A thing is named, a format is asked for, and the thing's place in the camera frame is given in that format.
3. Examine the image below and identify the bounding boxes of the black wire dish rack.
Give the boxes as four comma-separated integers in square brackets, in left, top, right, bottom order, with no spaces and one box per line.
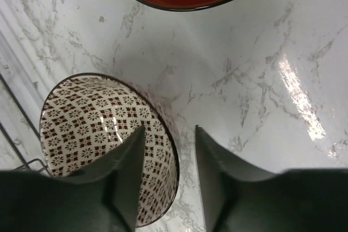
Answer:
[1,77,51,175]

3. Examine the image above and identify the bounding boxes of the patterned beige bowl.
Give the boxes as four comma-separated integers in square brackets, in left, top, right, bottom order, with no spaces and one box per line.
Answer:
[39,73,179,227]

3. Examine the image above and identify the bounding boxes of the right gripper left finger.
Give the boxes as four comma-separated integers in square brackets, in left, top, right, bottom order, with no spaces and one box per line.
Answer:
[1,127,145,231]

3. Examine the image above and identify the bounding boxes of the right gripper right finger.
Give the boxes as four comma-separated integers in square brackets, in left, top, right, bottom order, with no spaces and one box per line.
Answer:
[195,127,347,231]

